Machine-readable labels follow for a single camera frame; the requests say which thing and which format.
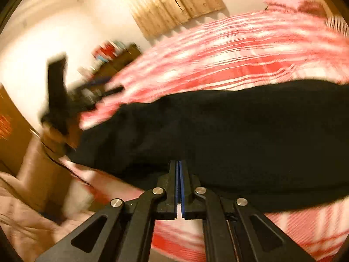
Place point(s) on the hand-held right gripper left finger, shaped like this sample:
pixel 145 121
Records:
pixel 171 191

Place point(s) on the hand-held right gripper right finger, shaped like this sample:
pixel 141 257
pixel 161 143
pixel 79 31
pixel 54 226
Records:
pixel 188 193

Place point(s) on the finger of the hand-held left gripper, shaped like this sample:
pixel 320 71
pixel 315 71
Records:
pixel 95 82
pixel 113 90

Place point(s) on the black pants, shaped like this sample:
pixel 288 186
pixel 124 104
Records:
pixel 218 128

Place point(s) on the person's left hand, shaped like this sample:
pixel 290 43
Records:
pixel 73 133

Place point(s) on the brown wooden desk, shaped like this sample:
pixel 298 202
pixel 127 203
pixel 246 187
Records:
pixel 120 60

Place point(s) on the red gift bag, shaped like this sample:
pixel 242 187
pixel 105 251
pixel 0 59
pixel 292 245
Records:
pixel 105 50

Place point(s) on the beige floral curtain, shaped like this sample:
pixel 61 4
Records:
pixel 169 5

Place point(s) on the red plaid bed sheet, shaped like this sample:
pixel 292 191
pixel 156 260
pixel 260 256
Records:
pixel 218 60

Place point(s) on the striped pillow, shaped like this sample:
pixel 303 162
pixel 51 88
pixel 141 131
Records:
pixel 338 24

